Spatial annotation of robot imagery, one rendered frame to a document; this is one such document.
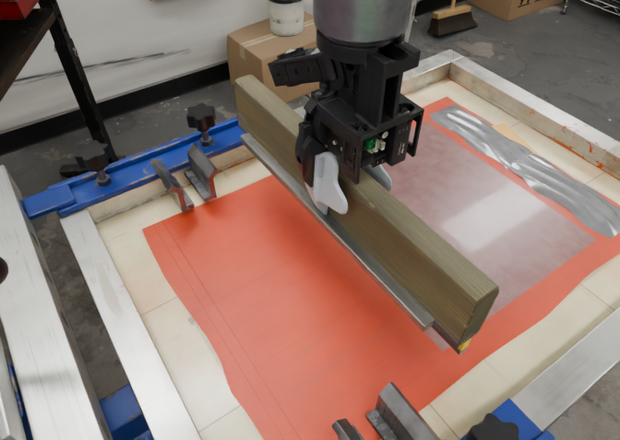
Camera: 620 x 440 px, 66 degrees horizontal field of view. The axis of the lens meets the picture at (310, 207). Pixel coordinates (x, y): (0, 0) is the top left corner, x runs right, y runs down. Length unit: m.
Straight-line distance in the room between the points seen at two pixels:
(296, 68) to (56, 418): 0.38
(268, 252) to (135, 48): 2.06
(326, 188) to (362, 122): 0.10
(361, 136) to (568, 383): 0.34
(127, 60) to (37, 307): 2.14
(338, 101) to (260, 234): 0.30
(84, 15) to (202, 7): 0.57
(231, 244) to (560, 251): 0.45
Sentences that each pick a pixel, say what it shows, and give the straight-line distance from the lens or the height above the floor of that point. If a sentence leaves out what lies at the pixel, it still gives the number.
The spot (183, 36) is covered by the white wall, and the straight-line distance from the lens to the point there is 2.69.
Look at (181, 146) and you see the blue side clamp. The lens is 0.77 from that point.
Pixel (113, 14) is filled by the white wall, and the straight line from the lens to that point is 2.54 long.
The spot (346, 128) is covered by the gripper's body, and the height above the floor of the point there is 1.23.
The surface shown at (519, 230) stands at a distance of 0.75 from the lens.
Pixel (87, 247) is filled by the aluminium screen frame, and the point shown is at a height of 0.99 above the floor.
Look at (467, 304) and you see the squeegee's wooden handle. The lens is 0.42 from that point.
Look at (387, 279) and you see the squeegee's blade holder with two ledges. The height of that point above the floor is 1.08.
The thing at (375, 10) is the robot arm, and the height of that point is 1.32.
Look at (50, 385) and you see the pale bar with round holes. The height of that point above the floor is 1.04.
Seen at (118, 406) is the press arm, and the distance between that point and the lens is 0.63.
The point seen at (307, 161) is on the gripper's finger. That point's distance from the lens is 0.47.
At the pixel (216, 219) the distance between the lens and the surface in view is 0.71.
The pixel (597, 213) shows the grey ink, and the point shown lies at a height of 0.96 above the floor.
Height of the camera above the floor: 1.47
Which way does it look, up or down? 46 degrees down
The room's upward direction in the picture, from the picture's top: straight up
